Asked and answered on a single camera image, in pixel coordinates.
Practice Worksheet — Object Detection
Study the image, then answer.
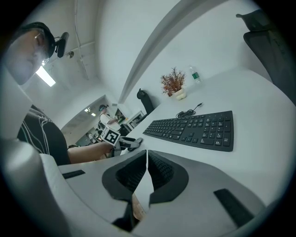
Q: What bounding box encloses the person's black t-shirt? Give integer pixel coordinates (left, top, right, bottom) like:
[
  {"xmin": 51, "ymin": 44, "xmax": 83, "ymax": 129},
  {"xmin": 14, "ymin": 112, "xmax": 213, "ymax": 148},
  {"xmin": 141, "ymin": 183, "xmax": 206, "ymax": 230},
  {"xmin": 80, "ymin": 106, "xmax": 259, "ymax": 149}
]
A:
[{"xmin": 17, "ymin": 104, "xmax": 71, "ymax": 165}]

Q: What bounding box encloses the ceiling tube light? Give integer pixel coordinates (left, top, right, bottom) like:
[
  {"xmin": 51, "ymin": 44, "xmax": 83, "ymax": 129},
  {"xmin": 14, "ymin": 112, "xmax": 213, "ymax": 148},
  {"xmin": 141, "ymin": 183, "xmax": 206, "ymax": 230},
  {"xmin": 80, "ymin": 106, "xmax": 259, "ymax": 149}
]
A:
[{"xmin": 35, "ymin": 65, "xmax": 56, "ymax": 87}]

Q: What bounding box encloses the clear water bottle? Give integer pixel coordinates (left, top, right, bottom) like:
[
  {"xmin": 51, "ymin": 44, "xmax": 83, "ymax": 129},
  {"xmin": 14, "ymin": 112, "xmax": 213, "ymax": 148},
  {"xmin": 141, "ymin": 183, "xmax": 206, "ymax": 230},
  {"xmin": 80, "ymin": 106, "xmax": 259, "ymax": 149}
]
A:
[{"xmin": 188, "ymin": 64, "xmax": 204, "ymax": 87}]

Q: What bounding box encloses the black USB cable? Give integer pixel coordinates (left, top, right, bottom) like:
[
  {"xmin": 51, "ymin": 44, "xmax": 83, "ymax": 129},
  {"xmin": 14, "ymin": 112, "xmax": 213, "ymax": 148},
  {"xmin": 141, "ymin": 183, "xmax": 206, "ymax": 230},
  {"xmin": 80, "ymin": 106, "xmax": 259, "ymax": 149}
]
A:
[{"xmin": 175, "ymin": 102, "xmax": 204, "ymax": 119}]

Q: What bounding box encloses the person's left forearm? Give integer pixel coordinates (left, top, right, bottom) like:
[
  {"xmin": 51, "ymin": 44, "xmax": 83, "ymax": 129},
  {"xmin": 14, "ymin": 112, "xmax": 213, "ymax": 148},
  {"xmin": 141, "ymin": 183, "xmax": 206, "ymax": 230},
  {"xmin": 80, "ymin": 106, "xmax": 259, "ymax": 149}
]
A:
[{"xmin": 67, "ymin": 141, "xmax": 115, "ymax": 164}]

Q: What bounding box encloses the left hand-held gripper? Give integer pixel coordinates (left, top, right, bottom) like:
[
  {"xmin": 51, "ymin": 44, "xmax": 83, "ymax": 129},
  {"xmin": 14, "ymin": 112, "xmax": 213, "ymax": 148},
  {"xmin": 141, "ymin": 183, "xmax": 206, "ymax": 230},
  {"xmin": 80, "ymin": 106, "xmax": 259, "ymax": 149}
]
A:
[{"xmin": 101, "ymin": 125, "xmax": 143, "ymax": 158}]

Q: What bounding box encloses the black keyboard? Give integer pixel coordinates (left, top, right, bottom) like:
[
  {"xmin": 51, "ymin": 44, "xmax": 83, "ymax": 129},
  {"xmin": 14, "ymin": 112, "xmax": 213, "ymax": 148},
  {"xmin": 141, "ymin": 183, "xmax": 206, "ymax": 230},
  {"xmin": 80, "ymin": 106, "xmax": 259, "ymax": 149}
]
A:
[{"xmin": 142, "ymin": 110, "xmax": 234, "ymax": 153}]

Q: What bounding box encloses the black mesh office chair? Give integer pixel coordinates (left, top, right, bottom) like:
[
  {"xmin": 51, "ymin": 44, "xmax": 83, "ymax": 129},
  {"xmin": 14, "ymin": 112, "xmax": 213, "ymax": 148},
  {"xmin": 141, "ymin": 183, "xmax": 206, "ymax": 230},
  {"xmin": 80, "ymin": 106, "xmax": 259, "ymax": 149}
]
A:
[{"xmin": 235, "ymin": 9, "xmax": 296, "ymax": 105}]

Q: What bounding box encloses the person's head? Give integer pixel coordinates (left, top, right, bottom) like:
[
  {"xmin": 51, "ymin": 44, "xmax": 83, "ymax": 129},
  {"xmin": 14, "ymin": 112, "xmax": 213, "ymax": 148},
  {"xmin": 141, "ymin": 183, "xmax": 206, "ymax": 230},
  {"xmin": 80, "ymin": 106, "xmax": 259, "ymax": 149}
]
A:
[{"xmin": 4, "ymin": 22, "xmax": 56, "ymax": 86}]

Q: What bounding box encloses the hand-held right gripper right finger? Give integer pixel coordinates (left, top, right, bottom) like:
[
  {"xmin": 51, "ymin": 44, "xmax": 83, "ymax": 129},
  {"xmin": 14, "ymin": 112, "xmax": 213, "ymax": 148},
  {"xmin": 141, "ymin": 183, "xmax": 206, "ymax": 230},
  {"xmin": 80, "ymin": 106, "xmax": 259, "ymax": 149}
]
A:
[{"xmin": 131, "ymin": 150, "xmax": 266, "ymax": 237}]

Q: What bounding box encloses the black head-mounted camera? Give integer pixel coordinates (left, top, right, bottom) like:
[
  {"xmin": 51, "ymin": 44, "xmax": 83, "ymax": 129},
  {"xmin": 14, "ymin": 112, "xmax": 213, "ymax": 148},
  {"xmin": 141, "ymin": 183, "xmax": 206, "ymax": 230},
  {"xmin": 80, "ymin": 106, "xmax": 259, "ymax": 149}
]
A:
[{"xmin": 54, "ymin": 31, "xmax": 69, "ymax": 58}]

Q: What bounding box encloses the small black office chair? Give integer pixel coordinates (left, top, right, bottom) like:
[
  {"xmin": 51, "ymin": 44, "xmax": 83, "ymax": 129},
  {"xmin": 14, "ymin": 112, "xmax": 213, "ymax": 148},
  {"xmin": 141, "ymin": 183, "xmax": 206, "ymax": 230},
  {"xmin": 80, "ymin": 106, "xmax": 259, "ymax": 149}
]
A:
[{"xmin": 136, "ymin": 88, "xmax": 154, "ymax": 115}]

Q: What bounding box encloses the small white table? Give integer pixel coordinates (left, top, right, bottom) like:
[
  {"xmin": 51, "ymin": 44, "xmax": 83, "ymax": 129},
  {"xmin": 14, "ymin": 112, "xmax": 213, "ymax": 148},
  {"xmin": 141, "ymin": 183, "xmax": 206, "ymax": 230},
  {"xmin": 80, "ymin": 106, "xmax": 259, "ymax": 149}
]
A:
[{"xmin": 122, "ymin": 110, "xmax": 148, "ymax": 130}]

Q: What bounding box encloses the red potted plant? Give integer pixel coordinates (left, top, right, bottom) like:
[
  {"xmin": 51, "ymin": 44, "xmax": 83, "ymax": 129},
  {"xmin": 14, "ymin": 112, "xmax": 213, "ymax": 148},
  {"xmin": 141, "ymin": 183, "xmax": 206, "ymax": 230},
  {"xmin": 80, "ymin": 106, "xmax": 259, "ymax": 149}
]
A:
[{"xmin": 160, "ymin": 67, "xmax": 187, "ymax": 101}]

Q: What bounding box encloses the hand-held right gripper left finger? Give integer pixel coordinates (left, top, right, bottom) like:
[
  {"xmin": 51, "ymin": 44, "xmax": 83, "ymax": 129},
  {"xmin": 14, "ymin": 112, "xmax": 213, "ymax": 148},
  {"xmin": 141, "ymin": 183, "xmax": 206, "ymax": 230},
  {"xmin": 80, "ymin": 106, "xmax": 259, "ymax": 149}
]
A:
[{"xmin": 57, "ymin": 150, "xmax": 148, "ymax": 232}]

